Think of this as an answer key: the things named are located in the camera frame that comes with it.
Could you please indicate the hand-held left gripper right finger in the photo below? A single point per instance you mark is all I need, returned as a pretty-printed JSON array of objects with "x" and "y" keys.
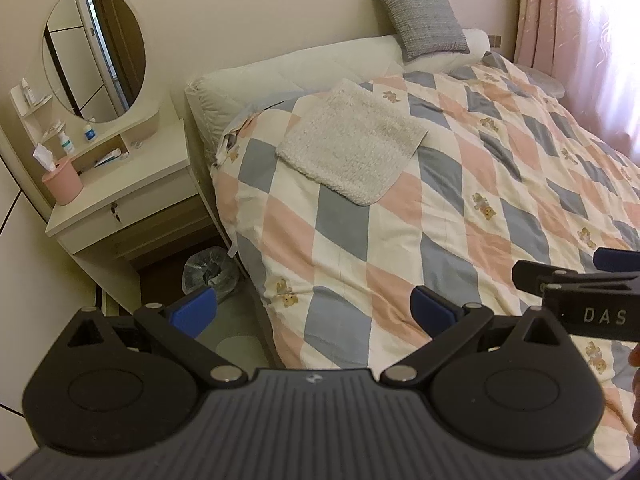
[{"x": 432, "y": 310}]

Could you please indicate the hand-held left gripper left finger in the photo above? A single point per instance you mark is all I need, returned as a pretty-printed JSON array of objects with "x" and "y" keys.
[{"x": 192, "y": 310}]

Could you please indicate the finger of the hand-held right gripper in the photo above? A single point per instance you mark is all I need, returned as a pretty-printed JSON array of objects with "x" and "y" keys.
[
  {"x": 535, "y": 275},
  {"x": 615, "y": 259}
]

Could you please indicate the cream fleece garment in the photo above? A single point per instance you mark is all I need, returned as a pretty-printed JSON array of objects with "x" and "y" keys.
[{"x": 350, "y": 140}]

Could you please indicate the person's right hand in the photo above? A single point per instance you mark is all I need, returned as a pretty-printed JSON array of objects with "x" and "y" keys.
[{"x": 635, "y": 357}]

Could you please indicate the trash bin with clear bag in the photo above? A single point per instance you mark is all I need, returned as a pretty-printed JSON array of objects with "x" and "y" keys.
[{"x": 207, "y": 272}]

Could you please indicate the checkered bear print quilt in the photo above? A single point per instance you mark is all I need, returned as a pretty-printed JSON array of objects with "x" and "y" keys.
[{"x": 400, "y": 240}]

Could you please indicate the drawer key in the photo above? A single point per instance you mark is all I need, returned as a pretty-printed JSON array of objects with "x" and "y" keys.
[{"x": 116, "y": 211}]

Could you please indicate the cream dressing table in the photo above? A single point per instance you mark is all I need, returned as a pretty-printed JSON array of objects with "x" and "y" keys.
[{"x": 145, "y": 165}]

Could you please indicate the white tube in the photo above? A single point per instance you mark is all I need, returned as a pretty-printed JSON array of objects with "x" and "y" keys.
[{"x": 109, "y": 157}]

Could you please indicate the pink tissue holder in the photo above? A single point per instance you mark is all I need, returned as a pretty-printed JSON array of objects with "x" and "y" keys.
[{"x": 62, "y": 182}]

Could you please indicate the grey round stool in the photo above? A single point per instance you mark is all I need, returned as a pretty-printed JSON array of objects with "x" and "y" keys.
[{"x": 542, "y": 82}]

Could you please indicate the small blue label bottle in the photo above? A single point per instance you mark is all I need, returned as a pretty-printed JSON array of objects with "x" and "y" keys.
[{"x": 89, "y": 132}]

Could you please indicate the white pump bottle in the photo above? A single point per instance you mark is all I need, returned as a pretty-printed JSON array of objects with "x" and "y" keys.
[{"x": 66, "y": 144}]

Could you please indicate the white tissue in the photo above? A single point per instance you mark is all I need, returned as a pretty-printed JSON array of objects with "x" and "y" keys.
[{"x": 44, "y": 157}]

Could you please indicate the pink curtain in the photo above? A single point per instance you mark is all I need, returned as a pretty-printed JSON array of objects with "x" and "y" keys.
[{"x": 575, "y": 35}]

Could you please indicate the white pillow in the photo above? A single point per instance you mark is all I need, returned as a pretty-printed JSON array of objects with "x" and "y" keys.
[
  {"x": 280, "y": 75},
  {"x": 470, "y": 47}
]

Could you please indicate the slim white bottle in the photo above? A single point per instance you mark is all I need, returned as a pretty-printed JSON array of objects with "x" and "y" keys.
[{"x": 29, "y": 92}]

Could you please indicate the oval mirror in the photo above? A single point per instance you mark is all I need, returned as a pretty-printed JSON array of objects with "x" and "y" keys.
[{"x": 95, "y": 50}]

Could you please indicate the grey woven pillow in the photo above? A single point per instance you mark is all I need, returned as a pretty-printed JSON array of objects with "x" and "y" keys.
[{"x": 420, "y": 15}]

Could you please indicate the beige wall outlet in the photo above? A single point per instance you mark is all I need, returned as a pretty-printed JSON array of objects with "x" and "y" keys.
[{"x": 495, "y": 41}]

